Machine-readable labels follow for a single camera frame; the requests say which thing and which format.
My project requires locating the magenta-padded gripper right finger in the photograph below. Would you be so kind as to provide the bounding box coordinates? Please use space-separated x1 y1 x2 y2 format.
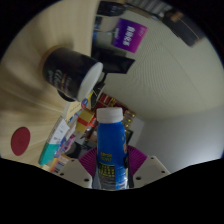
126 144 172 190

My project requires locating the black mug white inside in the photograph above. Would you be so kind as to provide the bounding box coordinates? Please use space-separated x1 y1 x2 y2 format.
41 46 105 103

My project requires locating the shelf unit with colourful boxes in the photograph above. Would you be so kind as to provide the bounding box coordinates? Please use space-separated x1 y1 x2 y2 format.
37 89 138 174

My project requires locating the purple sign white lettering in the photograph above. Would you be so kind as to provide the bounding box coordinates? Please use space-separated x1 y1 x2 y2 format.
112 17 149 54

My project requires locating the black ceiling fixture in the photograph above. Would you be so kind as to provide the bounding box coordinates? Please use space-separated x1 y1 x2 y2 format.
162 9 205 48

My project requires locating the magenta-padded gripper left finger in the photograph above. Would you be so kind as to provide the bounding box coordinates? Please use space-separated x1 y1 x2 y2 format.
57 145 100 190

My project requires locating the blue drink bottle white cap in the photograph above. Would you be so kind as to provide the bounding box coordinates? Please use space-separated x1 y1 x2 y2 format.
95 106 130 191

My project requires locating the black monitor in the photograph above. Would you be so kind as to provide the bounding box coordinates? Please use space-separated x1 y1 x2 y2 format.
91 49 136 76

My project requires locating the flat round red coaster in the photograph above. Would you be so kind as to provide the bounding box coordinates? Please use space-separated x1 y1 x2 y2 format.
10 126 32 157

